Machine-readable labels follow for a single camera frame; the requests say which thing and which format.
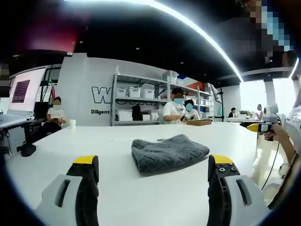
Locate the wooden tray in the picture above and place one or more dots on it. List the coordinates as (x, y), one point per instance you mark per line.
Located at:
(200, 122)

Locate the black appliance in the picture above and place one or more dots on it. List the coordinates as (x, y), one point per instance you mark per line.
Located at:
(137, 113)

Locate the grey towel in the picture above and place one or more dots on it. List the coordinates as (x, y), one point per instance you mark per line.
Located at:
(168, 153)

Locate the large display screen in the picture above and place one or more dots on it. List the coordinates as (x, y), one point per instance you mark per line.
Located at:
(26, 90)

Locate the person's white shirt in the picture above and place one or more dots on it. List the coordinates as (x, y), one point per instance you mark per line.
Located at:
(294, 124)

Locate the side desk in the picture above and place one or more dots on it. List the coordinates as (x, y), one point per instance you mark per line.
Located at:
(16, 123)

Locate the group of white storage bins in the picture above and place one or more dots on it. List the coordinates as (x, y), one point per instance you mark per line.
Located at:
(147, 90)

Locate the white paper cup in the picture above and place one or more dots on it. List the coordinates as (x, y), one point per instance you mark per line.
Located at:
(72, 123)

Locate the person's right hand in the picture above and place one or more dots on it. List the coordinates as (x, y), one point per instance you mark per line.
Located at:
(278, 133)

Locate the ceiling light strip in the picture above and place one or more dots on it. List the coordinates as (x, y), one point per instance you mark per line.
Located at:
(211, 40)

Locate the grey metal shelf rack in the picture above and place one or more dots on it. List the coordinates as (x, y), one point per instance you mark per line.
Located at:
(114, 99)

